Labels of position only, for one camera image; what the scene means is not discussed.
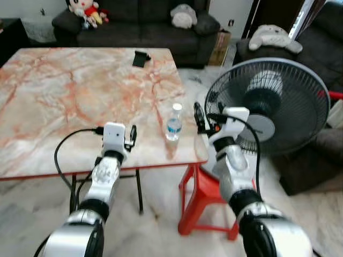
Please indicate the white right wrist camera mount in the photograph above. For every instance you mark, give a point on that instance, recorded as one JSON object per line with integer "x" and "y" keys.
{"x": 233, "y": 123}

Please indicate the doll in red dress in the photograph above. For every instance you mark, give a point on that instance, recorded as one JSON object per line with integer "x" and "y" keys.
{"x": 88, "y": 12}

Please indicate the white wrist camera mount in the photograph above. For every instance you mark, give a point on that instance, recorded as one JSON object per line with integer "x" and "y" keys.
{"x": 233, "y": 123}
{"x": 113, "y": 136}

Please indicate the long grey plush toy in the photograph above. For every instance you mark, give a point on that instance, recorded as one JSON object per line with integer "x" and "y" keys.
{"x": 273, "y": 37}

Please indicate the dark grey sofa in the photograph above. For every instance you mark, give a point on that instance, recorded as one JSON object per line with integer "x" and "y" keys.
{"x": 139, "y": 32}

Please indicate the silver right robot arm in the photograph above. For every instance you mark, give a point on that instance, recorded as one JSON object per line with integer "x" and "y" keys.
{"x": 236, "y": 171}

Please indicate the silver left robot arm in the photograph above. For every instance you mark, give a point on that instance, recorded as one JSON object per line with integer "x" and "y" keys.
{"x": 104, "y": 176}

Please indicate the black metal table frame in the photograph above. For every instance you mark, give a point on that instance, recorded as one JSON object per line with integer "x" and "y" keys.
{"x": 140, "y": 193}

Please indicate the red pole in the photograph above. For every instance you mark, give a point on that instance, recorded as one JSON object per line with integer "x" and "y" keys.
{"x": 335, "y": 96}

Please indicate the red plastic stool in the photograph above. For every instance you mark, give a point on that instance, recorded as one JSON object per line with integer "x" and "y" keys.
{"x": 198, "y": 195}

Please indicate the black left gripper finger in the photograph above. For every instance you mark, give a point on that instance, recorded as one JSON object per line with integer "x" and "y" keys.
{"x": 133, "y": 134}

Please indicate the clear plastic water bottle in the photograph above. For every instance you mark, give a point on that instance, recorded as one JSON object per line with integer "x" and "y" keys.
{"x": 173, "y": 126}

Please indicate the white slatted object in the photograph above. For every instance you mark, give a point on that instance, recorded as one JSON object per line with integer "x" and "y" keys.
{"x": 336, "y": 115}

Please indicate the round grey plush toy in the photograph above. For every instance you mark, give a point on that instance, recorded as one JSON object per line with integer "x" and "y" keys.
{"x": 183, "y": 17}

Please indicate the white lace cloth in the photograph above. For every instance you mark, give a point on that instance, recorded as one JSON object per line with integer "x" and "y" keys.
{"x": 40, "y": 32}

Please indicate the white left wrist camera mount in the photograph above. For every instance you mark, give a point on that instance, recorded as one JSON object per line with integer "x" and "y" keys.
{"x": 113, "y": 136}

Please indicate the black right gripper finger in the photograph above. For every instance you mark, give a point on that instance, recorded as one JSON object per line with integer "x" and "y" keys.
{"x": 199, "y": 118}

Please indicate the small black holder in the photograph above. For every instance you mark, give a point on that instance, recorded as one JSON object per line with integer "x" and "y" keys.
{"x": 141, "y": 59}

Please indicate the brown cardboard box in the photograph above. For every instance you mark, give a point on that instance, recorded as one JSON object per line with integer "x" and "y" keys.
{"x": 220, "y": 48}

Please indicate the grey standing fan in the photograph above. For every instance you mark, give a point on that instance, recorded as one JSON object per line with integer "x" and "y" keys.
{"x": 292, "y": 85}

